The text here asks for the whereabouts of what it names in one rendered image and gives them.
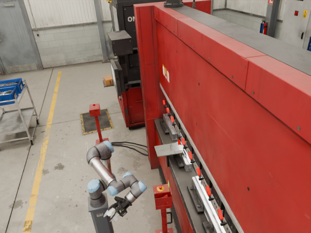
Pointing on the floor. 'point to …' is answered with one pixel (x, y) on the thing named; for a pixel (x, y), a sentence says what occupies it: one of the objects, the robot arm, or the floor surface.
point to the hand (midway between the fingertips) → (107, 217)
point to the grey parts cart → (17, 117)
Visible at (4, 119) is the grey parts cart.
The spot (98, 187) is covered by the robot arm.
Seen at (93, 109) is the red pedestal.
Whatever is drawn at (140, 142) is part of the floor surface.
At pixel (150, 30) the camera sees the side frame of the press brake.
